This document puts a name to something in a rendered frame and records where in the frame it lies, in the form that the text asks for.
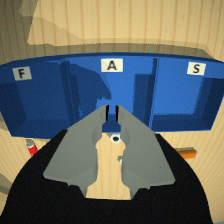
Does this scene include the grey hex nut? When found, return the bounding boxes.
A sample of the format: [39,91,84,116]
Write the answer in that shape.
[109,133,121,143]

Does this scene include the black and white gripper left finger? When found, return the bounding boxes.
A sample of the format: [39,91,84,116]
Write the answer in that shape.
[0,104,109,224]

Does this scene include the blue bin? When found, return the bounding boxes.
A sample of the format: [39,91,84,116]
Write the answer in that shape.
[0,52,224,139]

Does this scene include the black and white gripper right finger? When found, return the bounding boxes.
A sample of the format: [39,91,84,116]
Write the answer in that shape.
[115,105,213,224]

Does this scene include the red aa battery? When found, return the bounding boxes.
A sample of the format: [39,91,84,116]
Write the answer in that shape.
[26,141,38,156]

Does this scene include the orange battery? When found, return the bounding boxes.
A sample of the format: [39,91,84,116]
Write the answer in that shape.
[177,149,198,159]

